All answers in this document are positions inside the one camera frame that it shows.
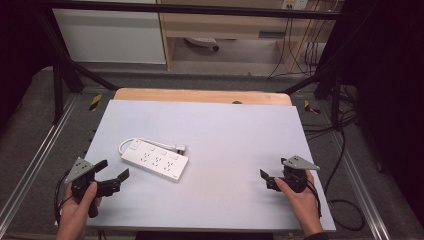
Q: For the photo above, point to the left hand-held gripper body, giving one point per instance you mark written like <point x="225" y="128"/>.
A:
<point x="80" y="168"/>

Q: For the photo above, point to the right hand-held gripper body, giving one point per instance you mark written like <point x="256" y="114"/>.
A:
<point x="295" y="173"/>

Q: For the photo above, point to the white power strip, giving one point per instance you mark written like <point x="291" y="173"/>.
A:
<point x="155" y="160"/>
<point x="201" y="41"/>

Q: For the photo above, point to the person's right hand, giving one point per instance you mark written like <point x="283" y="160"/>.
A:
<point x="300" y="203"/>

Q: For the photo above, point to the person's left hand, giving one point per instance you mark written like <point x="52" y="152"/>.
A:
<point x="75" y="213"/>

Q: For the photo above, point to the wooden table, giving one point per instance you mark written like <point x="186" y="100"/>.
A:
<point x="200" y="96"/>

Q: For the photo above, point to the black curtain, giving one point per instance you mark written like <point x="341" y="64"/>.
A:
<point x="20" y="50"/>
<point x="390" y="100"/>

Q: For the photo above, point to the white cabinet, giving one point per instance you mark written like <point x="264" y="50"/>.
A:
<point x="110" y="36"/>

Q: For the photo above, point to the white power strip under desk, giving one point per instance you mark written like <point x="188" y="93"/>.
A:
<point x="201" y="41"/>

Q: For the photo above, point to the wooden desk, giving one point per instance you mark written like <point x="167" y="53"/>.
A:
<point x="233" y="23"/>

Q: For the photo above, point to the aluminium floor rail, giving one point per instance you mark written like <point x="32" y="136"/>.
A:
<point x="361" y="190"/>
<point x="36" y="156"/>

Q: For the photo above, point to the white wall socket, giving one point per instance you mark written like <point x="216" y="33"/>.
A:
<point x="295" y="4"/>

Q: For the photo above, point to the black metal frame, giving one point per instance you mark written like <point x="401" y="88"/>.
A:
<point x="186" y="9"/>

